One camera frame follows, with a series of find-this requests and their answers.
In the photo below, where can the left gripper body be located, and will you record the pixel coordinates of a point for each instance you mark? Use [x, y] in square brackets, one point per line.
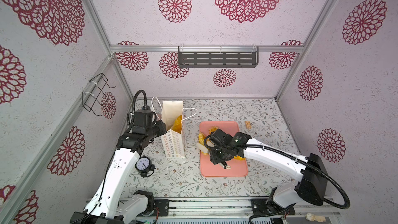
[157, 129]

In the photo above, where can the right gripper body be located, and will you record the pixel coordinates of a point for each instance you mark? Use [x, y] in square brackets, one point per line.
[218, 155]

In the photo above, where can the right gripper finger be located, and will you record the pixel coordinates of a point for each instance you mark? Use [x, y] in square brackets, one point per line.
[225, 165]
[201, 147]

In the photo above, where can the golden oval bread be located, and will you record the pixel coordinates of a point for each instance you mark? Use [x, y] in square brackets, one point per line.
[177, 126]

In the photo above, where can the white printed paper bag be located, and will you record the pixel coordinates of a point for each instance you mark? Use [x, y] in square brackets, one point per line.
[167, 111]

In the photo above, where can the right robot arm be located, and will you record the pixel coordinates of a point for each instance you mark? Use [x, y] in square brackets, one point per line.
[309, 174]

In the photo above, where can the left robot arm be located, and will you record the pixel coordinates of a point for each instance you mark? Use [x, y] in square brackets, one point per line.
[103, 207]

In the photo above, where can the braided yellow bread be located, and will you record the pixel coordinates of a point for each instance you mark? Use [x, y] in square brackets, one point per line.
[213, 129]

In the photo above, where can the yellow orange swirl bun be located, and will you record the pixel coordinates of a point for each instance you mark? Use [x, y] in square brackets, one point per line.
[239, 158]

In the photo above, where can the black alarm clock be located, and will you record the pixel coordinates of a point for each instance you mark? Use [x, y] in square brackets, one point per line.
[145, 167]

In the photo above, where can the small cream figurine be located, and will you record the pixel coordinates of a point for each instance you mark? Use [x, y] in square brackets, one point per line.
[315, 218]

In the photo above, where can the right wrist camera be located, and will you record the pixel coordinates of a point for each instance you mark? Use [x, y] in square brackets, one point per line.
[220, 138]

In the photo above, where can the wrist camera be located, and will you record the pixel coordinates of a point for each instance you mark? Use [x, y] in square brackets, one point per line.
[141, 119]
[220, 138]

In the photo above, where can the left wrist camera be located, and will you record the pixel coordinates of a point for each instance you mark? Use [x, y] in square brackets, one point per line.
[141, 119]

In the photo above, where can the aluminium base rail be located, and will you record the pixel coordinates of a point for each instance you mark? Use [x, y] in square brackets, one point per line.
[234, 210]

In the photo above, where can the black wire wall rack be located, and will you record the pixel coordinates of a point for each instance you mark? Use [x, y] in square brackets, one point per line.
[91, 98]

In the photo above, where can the dark grey wall shelf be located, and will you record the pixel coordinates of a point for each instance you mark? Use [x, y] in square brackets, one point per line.
[221, 59]

